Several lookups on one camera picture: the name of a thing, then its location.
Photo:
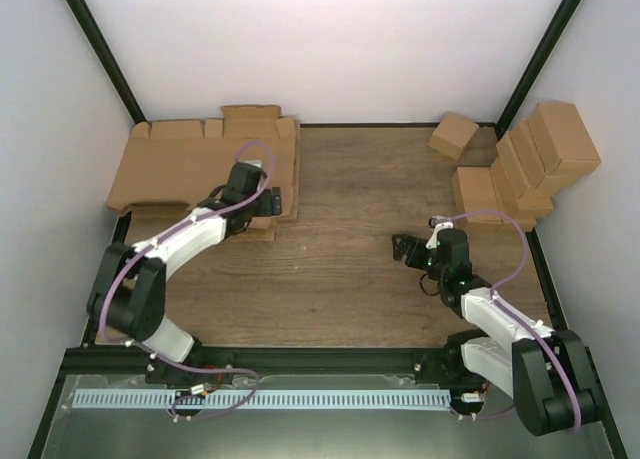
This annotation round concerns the right black frame post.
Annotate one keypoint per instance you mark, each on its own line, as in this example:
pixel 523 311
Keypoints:
pixel 550 38

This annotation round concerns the folded box on table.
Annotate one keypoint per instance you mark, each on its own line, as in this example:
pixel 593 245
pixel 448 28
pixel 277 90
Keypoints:
pixel 473 192

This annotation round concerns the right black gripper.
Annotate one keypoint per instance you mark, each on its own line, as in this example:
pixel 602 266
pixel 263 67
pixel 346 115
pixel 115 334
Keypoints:
pixel 407 241

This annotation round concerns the left black frame post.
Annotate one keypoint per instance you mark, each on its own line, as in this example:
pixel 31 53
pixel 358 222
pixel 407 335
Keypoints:
pixel 92 32

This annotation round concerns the row of folded boxes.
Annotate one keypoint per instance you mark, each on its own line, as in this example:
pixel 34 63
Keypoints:
pixel 516 196

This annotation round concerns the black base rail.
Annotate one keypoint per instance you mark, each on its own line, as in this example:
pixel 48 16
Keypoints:
pixel 426 365

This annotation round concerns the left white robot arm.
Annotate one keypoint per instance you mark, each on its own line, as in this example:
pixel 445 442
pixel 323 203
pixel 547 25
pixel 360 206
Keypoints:
pixel 129 291

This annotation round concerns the black frame post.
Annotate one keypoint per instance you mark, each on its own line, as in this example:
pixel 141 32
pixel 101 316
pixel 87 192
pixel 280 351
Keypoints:
pixel 92 32
pixel 550 38

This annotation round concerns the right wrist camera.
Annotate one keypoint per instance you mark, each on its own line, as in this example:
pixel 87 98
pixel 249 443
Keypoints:
pixel 437 224

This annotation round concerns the small folded cardboard box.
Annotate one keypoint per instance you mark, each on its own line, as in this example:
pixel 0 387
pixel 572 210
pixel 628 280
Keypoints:
pixel 452 135

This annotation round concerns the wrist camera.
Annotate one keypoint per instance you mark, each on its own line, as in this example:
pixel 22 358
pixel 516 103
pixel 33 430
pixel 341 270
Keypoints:
pixel 437 224
pixel 255 163

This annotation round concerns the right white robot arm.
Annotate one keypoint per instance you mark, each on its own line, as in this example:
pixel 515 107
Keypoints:
pixel 547 373

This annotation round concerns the light blue slotted cable duct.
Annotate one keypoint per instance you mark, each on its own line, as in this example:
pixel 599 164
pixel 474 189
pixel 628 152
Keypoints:
pixel 421 400

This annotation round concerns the stack of flat cardboard blanks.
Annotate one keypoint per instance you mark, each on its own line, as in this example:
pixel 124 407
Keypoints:
pixel 167 167

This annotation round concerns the large folded cardboard box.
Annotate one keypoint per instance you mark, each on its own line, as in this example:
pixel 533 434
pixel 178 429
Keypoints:
pixel 564 145

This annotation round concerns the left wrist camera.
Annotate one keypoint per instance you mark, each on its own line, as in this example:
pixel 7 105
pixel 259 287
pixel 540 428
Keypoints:
pixel 255 163

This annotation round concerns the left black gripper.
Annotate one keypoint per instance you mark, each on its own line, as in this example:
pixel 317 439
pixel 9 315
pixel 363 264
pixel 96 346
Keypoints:
pixel 271 203

